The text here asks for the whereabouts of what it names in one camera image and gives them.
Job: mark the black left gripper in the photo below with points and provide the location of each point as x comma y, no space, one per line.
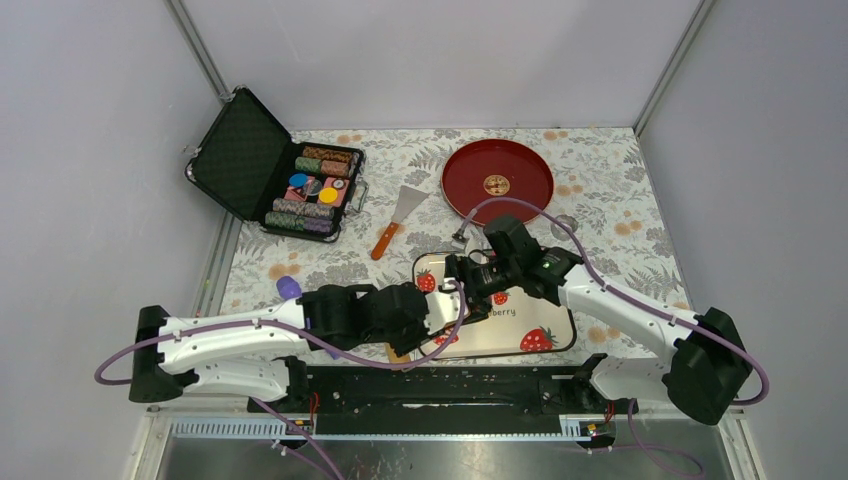
427,327

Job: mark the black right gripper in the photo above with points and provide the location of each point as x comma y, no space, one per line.
462,269

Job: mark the white strawberry tray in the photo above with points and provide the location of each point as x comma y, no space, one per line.
517,324

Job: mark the wooden dough roller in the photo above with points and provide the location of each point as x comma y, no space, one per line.
393,358

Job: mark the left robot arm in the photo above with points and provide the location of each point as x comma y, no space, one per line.
257,354

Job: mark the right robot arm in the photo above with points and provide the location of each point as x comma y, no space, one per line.
701,361

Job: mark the small glass cup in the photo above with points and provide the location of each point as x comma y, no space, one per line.
564,226

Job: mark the red round plate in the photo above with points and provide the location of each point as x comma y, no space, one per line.
499,170

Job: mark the floral table mat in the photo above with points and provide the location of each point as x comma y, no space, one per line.
600,180

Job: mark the purple cylinder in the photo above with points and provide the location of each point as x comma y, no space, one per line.
288,288

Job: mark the black poker chip case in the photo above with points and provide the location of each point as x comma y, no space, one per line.
250,165

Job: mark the metal spatula wooden handle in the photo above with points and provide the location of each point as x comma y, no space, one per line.
407,201

